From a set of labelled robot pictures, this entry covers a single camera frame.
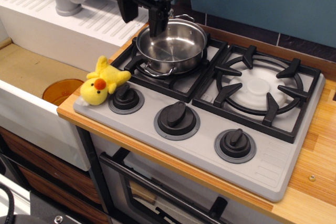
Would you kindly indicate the stainless steel pan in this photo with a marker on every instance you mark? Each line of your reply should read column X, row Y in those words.
column 179, row 49

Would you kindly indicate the black left stove knob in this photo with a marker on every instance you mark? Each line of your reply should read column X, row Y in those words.
column 126, row 100

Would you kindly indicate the black stove knob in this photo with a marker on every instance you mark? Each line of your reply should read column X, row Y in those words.
column 235, row 146
column 177, row 122
column 126, row 100

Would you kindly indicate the black middle stove knob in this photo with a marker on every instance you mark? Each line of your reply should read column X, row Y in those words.
column 177, row 122

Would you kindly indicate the grey toy stove top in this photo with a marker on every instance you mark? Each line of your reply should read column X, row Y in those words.
column 267, row 174

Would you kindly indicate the black right stove knob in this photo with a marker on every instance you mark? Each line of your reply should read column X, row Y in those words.
column 235, row 146

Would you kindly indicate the black left burner grate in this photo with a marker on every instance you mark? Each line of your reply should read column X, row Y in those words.
column 179, row 86

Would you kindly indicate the black burner grate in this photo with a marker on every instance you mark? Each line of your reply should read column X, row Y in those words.
column 179, row 86
column 282, row 122

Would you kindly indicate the yellow stuffed duck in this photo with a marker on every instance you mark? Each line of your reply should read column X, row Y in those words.
column 102, row 82

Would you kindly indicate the white toy sink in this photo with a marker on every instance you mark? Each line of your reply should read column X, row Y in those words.
column 40, row 47

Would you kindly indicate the orange plastic plate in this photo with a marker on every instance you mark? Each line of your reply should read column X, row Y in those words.
column 59, row 91

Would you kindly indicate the black right burner grate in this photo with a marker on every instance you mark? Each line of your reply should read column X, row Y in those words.
column 282, row 122

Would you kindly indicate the wooden drawer front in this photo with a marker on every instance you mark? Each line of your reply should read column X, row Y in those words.
column 43, row 173

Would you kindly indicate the oven door with handle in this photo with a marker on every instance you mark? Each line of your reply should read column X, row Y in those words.
column 165, row 199

